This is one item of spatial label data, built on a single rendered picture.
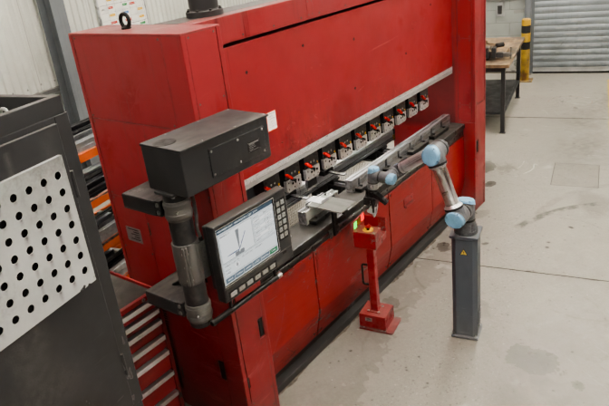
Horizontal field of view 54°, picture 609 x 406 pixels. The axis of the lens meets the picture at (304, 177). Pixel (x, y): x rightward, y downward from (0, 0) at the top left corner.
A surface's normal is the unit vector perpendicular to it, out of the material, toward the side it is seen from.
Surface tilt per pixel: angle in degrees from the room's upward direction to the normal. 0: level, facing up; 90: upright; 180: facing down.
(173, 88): 90
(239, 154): 90
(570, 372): 0
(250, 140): 90
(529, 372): 0
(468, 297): 90
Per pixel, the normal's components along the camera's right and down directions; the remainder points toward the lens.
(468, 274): -0.41, 0.38
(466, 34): -0.59, 0.36
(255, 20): 0.80, 0.15
